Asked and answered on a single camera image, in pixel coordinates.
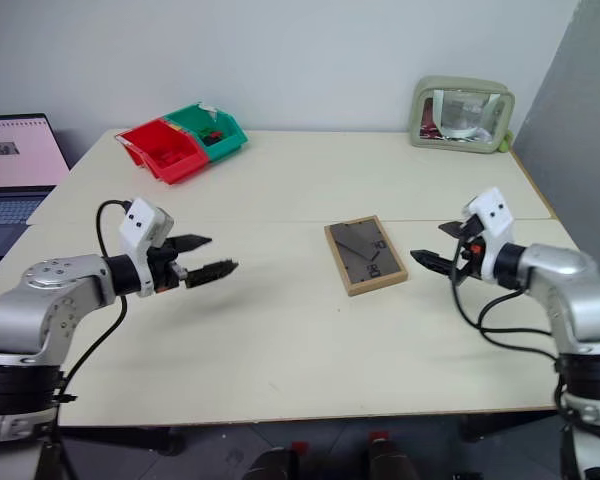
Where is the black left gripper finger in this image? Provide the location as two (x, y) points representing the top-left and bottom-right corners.
(173, 233), (214, 254)
(184, 258), (240, 290)

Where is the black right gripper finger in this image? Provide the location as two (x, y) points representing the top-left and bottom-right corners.
(438, 220), (474, 238)
(409, 249), (455, 275)

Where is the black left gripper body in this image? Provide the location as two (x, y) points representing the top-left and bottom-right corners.
(146, 238), (189, 294)

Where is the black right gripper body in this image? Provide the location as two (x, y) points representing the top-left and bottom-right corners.
(449, 213), (487, 289)

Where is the laptop with pink screen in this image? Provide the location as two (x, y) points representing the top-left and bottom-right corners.
(0, 113), (72, 259)

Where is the wooden framed dark clock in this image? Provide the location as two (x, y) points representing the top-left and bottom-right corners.
(323, 214), (410, 298)

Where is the red plastic storage bin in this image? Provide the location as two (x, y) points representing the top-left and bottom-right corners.
(114, 118), (211, 187)

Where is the green plastic storage bin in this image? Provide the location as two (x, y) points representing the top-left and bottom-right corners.
(163, 102), (250, 164)

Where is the dark rounded robot foot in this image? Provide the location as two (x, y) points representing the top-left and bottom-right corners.
(362, 432), (421, 480)
(243, 446), (301, 480)

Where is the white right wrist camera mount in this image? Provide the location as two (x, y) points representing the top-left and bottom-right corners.
(459, 187), (516, 286)

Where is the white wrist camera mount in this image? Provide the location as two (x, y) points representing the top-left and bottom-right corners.
(459, 187), (516, 286)
(118, 197), (175, 299)

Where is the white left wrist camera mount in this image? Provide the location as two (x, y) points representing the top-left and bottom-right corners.
(118, 197), (175, 299)

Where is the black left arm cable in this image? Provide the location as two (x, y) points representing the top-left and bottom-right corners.
(54, 199), (131, 406)

